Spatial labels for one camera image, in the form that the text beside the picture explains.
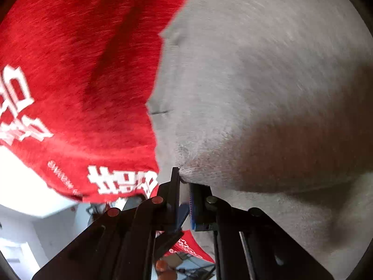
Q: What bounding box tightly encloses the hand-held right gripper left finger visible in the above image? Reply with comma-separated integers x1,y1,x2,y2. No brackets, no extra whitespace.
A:
32,167,190,280

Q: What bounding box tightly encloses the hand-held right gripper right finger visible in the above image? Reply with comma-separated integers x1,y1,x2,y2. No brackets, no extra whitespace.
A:
188,182,335,280

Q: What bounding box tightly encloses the grey small garment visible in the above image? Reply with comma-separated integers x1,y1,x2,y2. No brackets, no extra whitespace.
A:
146,0,373,280

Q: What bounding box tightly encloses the red printed blanket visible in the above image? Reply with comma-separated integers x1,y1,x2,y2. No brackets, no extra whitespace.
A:
0,0,217,264

